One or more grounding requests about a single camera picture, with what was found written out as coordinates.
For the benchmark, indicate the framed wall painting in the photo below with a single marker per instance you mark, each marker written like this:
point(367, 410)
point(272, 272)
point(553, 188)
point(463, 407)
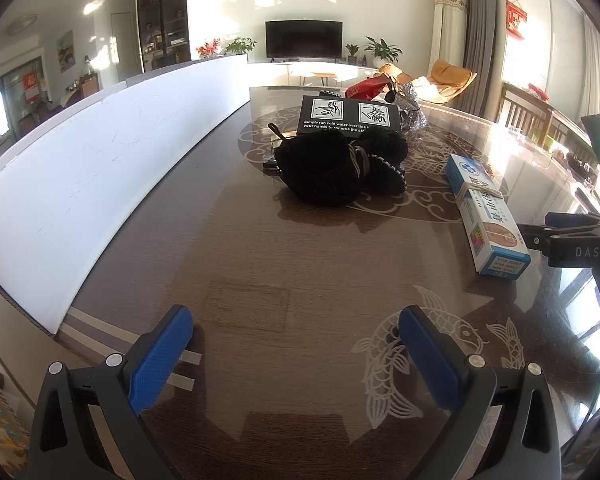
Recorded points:
point(66, 51)

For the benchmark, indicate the black printed box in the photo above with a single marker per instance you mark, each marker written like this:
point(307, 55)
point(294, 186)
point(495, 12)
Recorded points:
point(350, 115)

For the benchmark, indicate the blue white medicine box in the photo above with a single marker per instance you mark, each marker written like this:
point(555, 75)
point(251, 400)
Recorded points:
point(485, 210)

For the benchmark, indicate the small wooden hairpin-leg table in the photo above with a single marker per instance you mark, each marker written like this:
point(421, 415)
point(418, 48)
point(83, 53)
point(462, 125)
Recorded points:
point(312, 75)

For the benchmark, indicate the wooden side cabinet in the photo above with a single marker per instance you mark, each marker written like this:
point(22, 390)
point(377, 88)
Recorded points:
point(89, 85)

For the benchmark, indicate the white covered standing air conditioner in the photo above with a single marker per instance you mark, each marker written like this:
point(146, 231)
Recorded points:
point(450, 25)

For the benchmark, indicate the patterned cloth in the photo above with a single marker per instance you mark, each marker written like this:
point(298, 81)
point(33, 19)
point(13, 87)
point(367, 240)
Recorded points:
point(0, 415)

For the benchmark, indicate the red wall hanging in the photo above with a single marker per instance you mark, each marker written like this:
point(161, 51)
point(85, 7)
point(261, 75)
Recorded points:
point(516, 20)

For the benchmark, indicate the white tape strip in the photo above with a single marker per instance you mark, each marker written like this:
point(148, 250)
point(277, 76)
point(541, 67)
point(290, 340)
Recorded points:
point(105, 324)
point(92, 337)

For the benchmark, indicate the wooden slatted chair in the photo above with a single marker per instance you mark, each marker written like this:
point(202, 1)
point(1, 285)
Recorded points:
point(525, 107)

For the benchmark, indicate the red flowers in white vase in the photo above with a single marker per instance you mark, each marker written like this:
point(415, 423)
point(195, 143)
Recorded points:
point(207, 49)

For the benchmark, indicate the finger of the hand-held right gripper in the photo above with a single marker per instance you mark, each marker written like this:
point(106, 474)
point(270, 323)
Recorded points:
point(570, 221)
point(532, 236)

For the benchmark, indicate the red door poster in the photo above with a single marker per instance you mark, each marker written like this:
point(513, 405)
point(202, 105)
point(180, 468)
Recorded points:
point(30, 87)

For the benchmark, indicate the red foil packet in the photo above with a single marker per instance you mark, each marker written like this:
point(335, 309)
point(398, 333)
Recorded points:
point(362, 89)

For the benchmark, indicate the white sheer curtain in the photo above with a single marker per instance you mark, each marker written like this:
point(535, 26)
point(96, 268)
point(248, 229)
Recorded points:
point(597, 75)

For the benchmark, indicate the grey curtain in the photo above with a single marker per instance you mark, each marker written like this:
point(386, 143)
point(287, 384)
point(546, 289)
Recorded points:
point(477, 35)

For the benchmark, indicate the black hair clip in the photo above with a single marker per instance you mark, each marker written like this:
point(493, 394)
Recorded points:
point(391, 96)

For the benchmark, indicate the dark slim hair pin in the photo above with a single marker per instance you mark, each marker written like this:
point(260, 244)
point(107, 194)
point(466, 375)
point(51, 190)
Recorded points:
point(279, 132)

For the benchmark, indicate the brown patterned glass desktop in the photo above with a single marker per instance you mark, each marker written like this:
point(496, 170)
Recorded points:
point(230, 240)

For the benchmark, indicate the large leafy potted plant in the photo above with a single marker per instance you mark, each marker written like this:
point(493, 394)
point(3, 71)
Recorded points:
point(382, 51)

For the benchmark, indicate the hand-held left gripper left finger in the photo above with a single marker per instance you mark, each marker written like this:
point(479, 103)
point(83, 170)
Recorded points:
point(157, 360)

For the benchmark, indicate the orange lounge chair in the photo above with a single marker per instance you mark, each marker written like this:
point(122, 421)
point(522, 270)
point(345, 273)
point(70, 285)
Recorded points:
point(450, 77)

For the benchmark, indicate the black flat television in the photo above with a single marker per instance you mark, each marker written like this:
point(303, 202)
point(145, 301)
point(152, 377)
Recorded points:
point(304, 39)

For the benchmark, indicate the black bead-trimmed hair accessory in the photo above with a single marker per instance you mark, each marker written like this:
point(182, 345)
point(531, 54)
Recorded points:
point(387, 160)

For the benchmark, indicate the small green potted plant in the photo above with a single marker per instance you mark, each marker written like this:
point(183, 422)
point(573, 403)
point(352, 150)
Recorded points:
point(352, 51)

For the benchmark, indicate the white door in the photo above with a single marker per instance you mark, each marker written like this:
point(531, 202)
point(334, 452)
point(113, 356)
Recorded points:
point(122, 45)

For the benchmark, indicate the round ceiling lamp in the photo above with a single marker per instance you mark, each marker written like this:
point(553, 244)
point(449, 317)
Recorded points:
point(21, 25)

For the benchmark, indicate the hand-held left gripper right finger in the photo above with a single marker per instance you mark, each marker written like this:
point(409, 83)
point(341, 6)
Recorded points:
point(430, 360)

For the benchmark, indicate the dark glass display cabinet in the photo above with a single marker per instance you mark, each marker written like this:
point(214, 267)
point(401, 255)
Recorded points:
point(162, 15)

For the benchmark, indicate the white television console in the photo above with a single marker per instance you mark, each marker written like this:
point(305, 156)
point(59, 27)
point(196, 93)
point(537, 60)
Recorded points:
point(270, 72)

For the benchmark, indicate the white foam board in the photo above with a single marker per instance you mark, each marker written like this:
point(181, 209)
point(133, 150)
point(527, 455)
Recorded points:
point(105, 160)

